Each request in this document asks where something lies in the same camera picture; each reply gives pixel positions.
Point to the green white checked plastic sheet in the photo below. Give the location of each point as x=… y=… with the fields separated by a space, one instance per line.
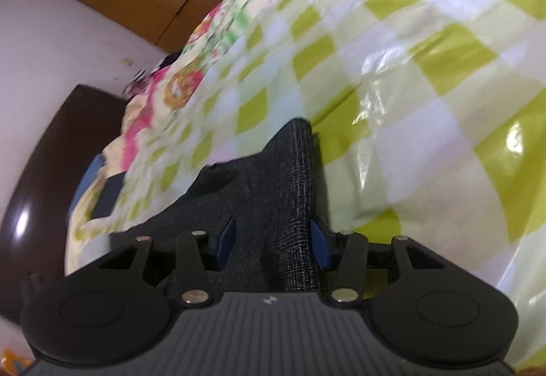
x=426 y=102

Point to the cartoon printed quilt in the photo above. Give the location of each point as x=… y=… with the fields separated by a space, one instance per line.
x=179 y=85

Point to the dark brown headboard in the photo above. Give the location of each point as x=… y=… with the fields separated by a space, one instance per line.
x=42 y=188

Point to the pile of striped clothes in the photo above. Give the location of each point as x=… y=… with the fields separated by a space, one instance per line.
x=145 y=77

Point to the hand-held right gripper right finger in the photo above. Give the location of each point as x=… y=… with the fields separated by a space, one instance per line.
x=320 y=243

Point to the dark grey checked pants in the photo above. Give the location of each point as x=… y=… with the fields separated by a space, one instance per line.
x=264 y=196

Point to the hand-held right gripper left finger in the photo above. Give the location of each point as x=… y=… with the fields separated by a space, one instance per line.
x=225 y=243

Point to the orange printed cloth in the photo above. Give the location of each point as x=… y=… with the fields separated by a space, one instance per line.
x=13 y=363

